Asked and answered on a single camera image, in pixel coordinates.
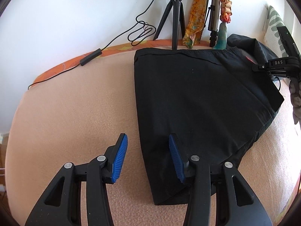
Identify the orange floral scarf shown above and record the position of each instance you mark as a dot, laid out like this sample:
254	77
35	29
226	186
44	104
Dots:
196	23

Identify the black pants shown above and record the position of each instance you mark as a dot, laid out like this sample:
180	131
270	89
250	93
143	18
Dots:
213	101

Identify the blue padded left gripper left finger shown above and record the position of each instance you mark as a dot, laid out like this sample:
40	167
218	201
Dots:
115	155

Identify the black mini tripod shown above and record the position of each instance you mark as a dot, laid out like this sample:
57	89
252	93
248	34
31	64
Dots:
178	21

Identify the dark folded clothes pile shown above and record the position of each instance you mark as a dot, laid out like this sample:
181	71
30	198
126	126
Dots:
251	48

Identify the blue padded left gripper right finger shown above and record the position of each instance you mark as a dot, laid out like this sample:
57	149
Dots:
179	157

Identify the grey gloved right hand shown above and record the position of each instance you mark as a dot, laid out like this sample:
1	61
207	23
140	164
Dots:
294	88

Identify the orange knotted fabric garland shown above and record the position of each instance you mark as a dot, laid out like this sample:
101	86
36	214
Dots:
225	17

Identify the orange floral bed sheet mattress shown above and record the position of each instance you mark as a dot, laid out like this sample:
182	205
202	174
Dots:
75	116

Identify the grey folded tripod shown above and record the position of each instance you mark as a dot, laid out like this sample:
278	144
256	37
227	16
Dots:
213	13

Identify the green white patterned pillow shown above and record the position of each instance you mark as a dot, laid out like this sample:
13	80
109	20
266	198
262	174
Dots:
271	37

